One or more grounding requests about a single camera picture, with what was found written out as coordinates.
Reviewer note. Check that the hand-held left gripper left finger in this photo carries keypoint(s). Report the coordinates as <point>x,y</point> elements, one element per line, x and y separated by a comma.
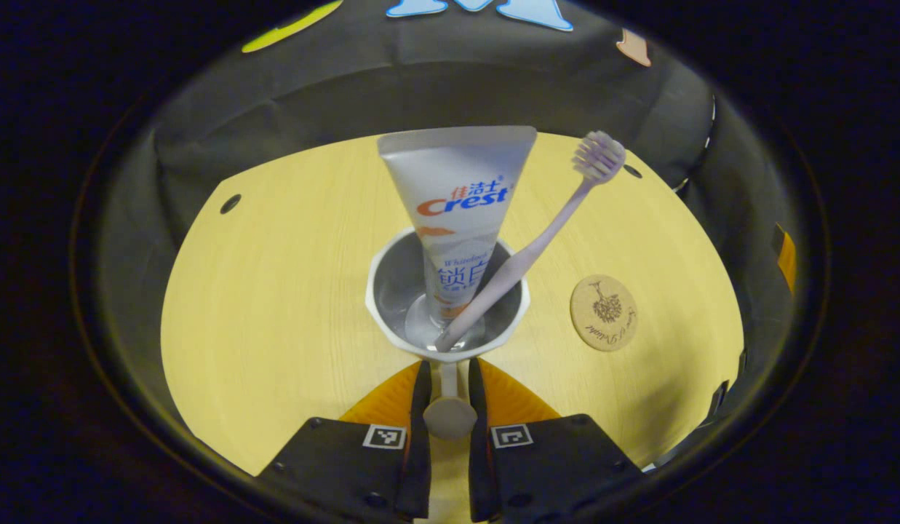
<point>419,451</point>

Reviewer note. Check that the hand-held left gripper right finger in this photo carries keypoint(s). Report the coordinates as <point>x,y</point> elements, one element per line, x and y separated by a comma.
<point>479,451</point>

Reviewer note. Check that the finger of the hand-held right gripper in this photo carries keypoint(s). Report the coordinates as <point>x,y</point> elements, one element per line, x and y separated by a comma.
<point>786,258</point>

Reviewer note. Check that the round cork coaster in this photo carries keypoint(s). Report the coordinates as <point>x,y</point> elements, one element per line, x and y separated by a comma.
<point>588,327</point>

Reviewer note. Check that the white cup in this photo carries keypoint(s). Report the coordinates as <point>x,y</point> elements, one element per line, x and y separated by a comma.
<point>391,280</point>

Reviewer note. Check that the pale pink toothbrush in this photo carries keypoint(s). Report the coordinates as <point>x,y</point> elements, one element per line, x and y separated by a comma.
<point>537,251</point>

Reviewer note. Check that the white toothpaste tube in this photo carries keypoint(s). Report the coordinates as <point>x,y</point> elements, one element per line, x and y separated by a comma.
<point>457,175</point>

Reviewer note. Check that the black backdrop cloth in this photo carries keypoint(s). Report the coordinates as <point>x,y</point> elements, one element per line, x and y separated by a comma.
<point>348,87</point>

